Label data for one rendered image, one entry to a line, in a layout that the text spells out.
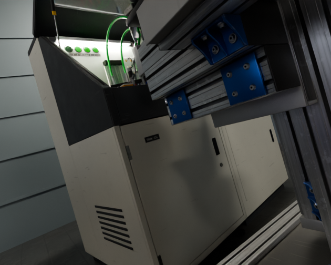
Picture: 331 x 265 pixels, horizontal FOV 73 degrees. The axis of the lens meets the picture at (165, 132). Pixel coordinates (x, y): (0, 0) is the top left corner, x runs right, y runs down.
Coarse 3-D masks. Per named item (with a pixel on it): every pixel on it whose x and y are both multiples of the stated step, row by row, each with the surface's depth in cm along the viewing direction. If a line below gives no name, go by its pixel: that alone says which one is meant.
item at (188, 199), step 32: (128, 128) 95; (160, 128) 106; (192, 128) 120; (160, 160) 102; (192, 160) 116; (224, 160) 133; (160, 192) 99; (192, 192) 111; (224, 192) 127; (160, 224) 96; (192, 224) 108; (224, 224) 122; (160, 256) 93; (192, 256) 104
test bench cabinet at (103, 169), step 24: (96, 144) 106; (120, 144) 91; (96, 168) 112; (120, 168) 94; (96, 192) 118; (120, 192) 98; (96, 216) 126; (120, 216) 103; (144, 216) 92; (120, 240) 109; (144, 240) 92; (216, 240) 116; (120, 264) 115; (144, 264) 96; (192, 264) 103
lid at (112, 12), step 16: (48, 0) 121; (64, 0) 127; (80, 0) 132; (96, 0) 138; (112, 0) 144; (128, 0) 150; (48, 16) 127; (64, 16) 132; (80, 16) 138; (96, 16) 144; (112, 16) 150; (32, 32) 132; (48, 32) 134; (64, 32) 140; (80, 32) 146; (96, 32) 152; (112, 32) 160; (128, 32) 167
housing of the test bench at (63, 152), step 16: (32, 48) 145; (32, 64) 152; (48, 80) 135; (48, 96) 142; (48, 112) 149; (64, 144) 139; (64, 160) 146; (64, 176) 153; (80, 192) 136; (80, 208) 143; (80, 224) 150; (96, 240) 134; (96, 256) 140
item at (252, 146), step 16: (224, 128) 139; (240, 128) 150; (256, 128) 164; (272, 128) 181; (240, 144) 146; (256, 144) 160; (272, 144) 175; (240, 160) 143; (256, 160) 156; (272, 160) 170; (240, 176) 140; (256, 176) 152; (272, 176) 166; (240, 192) 137; (256, 192) 148; (272, 192) 162; (256, 208) 145
